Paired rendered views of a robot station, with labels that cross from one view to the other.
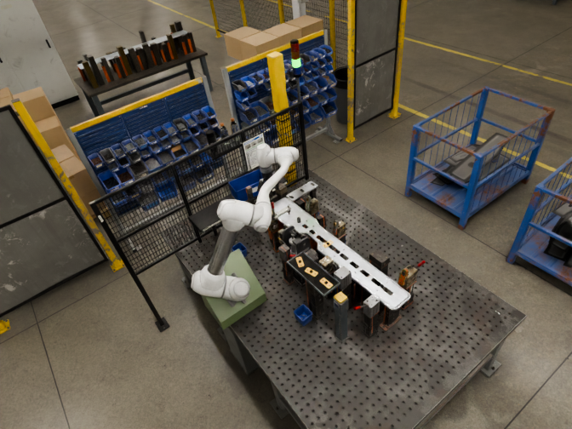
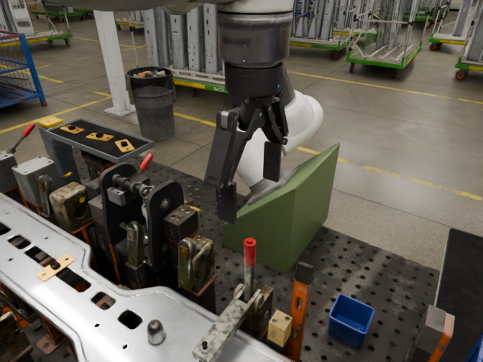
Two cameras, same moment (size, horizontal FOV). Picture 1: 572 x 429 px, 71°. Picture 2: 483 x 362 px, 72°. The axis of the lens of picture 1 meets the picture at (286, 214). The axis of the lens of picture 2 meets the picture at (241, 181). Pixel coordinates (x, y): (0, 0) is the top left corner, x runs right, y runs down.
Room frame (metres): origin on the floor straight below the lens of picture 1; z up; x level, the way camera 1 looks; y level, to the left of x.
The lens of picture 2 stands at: (2.75, -0.11, 1.61)
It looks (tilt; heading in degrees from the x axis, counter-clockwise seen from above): 32 degrees down; 155
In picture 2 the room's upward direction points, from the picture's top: straight up
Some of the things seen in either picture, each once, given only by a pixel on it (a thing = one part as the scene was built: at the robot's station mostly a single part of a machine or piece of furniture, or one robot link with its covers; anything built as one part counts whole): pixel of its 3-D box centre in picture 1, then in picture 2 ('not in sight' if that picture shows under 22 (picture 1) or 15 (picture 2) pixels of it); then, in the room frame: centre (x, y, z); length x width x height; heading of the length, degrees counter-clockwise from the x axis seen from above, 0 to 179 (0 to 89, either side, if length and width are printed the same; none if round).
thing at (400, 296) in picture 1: (330, 245); (49, 267); (2.02, -0.29, 1.00); 1.38 x 0.22 x 0.02; 32
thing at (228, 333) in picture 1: (246, 331); not in sight; (1.82, 0.46, 0.33); 0.31 x 0.31 x 0.66; 31
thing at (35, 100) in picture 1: (32, 133); not in sight; (5.49, 3.48, 0.52); 1.20 x 0.80 x 1.05; 28
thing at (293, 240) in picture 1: (299, 255); (150, 250); (2.01, -0.05, 0.94); 0.18 x 0.13 x 0.49; 32
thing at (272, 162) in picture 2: not in sight; (272, 161); (2.32, 0.15, 1.34); 0.03 x 0.01 x 0.07; 32
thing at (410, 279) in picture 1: (406, 287); not in sight; (1.64, -0.75, 0.88); 0.15 x 0.11 x 0.36; 122
